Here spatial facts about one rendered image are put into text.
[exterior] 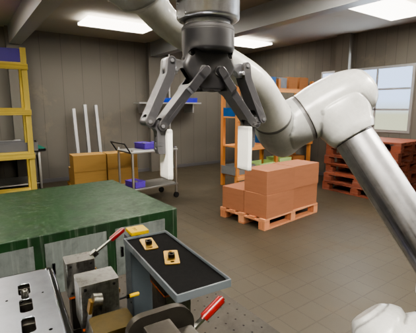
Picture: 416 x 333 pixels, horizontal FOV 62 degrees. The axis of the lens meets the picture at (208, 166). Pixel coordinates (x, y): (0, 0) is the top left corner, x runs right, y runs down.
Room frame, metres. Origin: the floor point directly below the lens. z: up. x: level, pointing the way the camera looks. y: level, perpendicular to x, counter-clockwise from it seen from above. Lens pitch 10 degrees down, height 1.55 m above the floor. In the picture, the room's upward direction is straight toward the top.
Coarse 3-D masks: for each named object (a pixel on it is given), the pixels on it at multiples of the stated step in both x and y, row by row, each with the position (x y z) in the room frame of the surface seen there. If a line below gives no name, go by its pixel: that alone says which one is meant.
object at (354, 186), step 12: (384, 144) 6.36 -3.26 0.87; (396, 144) 5.44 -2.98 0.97; (408, 144) 5.53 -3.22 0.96; (324, 156) 6.52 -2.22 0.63; (336, 156) 6.32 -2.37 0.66; (396, 156) 5.42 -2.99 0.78; (408, 156) 5.64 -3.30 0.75; (348, 168) 6.66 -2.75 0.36; (408, 168) 5.67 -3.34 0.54; (324, 180) 6.45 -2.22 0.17; (336, 180) 6.35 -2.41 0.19; (348, 180) 6.46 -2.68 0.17; (408, 180) 5.63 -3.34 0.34; (348, 192) 6.09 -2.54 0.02; (360, 192) 5.93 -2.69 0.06
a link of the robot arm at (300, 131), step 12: (300, 108) 0.89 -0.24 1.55; (300, 120) 0.88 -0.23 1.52; (288, 132) 0.87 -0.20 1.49; (300, 132) 0.88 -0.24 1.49; (312, 132) 0.89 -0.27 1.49; (264, 144) 0.91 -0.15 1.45; (276, 144) 0.89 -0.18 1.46; (288, 144) 0.90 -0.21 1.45; (300, 144) 0.91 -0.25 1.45; (288, 156) 0.98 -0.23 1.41
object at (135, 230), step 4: (128, 228) 1.08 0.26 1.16; (132, 228) 1.08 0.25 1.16; (136, 228) 1.08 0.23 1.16; (140, 228) 1.08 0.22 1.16; (144, 228) 1.08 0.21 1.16; (128, 232) 1.06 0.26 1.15; (132, 232) 1.04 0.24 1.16; (136, 232) 1.04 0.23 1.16; (140, 232) 1.05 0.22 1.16; (144, 232) 1.06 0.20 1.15; (148, 232) 1.06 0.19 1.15; (132, 236) 1.04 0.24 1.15
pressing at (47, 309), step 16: (32, 272) 1.09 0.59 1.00; (48, 272) 1.09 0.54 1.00; (0, 288) 0.99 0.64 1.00; (16, 288) 0.99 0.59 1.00; (32, 288) 0.99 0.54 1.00; (48, 288) 0.99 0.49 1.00; (0, 304) 0.90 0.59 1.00; (16, 304) 0.90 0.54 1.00; (32, 304) 0.90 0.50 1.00; (48, 304) 0.90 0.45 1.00; (64, 304) 0.90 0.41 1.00; (0, 320) 0.82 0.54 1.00; (16, 320) 0.82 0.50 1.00; (48, 320) 0.82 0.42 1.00; (64, 320) 0.82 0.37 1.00
